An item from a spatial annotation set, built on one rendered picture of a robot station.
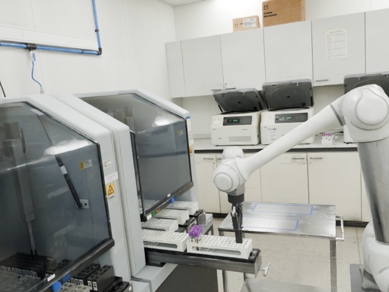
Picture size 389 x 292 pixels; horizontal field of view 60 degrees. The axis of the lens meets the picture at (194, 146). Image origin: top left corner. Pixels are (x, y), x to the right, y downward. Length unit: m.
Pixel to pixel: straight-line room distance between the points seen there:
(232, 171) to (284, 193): 2.66
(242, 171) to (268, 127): 2.51
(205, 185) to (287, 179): 0.99
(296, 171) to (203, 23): 2.23
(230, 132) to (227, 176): 2.65
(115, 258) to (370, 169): 1.07
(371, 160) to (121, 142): 1.00
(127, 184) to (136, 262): 0.39
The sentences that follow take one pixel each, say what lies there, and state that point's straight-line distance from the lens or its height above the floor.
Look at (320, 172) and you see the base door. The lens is 3.84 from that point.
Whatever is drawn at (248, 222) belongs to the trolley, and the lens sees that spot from 1.98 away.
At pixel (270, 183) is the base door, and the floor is 0.46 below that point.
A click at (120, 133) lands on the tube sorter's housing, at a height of 1.41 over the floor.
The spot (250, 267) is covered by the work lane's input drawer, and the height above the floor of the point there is 0.79.
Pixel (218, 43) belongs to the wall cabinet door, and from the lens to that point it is 4.23.
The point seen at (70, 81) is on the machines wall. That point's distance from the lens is 2.99.
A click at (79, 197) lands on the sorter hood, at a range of 1.34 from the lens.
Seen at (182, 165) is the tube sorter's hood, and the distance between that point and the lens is 2.08.
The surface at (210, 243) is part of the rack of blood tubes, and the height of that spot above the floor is 0.86.
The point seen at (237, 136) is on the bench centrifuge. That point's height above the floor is 1.01.
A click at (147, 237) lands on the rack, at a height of 0.86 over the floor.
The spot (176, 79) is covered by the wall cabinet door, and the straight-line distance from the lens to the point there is 4.42.
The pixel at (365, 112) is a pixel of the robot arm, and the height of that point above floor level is 1.46.
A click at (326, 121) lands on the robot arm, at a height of 1.41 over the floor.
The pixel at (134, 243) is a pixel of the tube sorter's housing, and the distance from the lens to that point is 1.69.
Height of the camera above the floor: 1.57
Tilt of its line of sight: 9 degrees down
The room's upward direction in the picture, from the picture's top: 5 degrees counter-clockwise
